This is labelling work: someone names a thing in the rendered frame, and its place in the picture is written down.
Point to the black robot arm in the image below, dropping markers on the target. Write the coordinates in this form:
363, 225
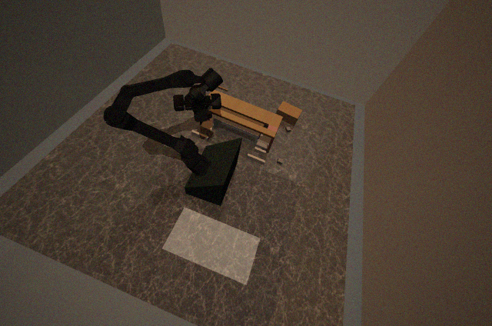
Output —
117, 116

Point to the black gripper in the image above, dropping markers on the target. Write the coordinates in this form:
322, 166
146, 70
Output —
181, 103

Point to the small brown block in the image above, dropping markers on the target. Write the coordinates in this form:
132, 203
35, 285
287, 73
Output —
289, 113

